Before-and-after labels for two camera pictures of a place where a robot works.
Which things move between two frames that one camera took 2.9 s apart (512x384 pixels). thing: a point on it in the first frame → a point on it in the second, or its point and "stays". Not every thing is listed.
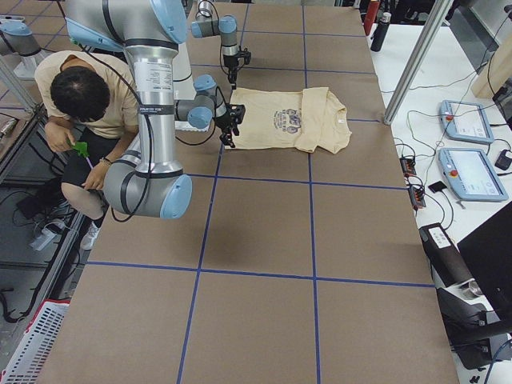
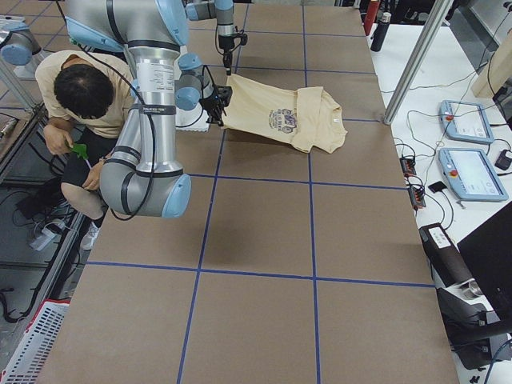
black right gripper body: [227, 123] → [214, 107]
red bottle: [370, 15] stays
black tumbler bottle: [381, 32] stays
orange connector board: [408, 166] stays
